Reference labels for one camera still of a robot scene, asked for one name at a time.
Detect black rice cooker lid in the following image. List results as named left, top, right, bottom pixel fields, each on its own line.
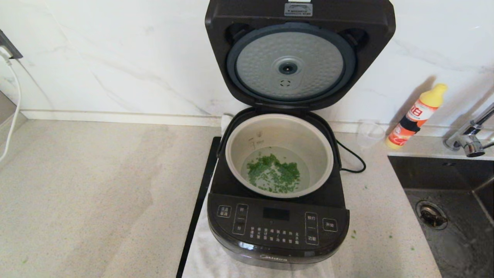
left=205, top=0, right=397, bottom=112

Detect clear plastic measuring cup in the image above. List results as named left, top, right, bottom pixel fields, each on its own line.
left=356, top=120, right=386, bottom=149

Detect black flat strip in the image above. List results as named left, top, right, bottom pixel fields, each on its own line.
left=176, top=136, right=222, bottom=278

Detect metal sink drain strainer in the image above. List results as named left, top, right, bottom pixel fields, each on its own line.
left=416, top=199, right=449, bottom=231

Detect white cloth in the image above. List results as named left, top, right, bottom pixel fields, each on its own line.
left=182, top=114, right=336, bottom=278

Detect chrome faucet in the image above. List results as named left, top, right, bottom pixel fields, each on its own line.
left=443, top=101, right=494, bottom=158

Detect grey rice cooker inner pot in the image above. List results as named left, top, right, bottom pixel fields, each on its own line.
left=225, top=114, right=334, bottom=198

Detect black power cable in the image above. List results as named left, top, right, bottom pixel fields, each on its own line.
left=336, top=140, right=366, bottom=173

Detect white power cable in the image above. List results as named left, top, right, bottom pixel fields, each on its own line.
left=0, top=46, right=22, bottom=163

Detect orange yellow detergent bottle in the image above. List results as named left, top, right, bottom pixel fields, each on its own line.
left=385, top=83, right=448, bottom=150

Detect grey wall socket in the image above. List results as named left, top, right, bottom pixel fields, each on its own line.
left=0, top=29, right=24, bottom=60

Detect chopped green vegetables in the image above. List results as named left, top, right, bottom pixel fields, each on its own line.
left=246, top=153, right=301, bottom=194

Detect black Midea rice cooker body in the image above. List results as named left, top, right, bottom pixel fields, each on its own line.
left=207, top=108, right=350, bottom=271

